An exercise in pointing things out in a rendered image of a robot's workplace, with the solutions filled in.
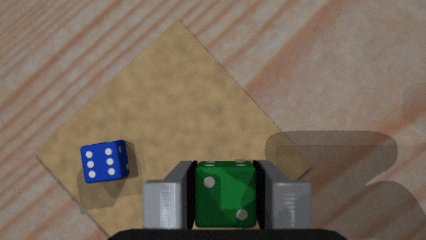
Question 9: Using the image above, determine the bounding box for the blue die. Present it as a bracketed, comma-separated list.
[80, 140, 130, 184]

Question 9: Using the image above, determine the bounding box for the green die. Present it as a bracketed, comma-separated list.
[195, 161, 257, 228]

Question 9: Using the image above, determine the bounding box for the tan square mat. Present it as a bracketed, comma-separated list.
[35, 19, 312, 237]

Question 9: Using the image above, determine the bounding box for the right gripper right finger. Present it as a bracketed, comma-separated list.
[253, 160, 312, 229]

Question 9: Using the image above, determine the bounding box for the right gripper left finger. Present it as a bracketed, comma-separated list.
[142, 161, 198, 229]

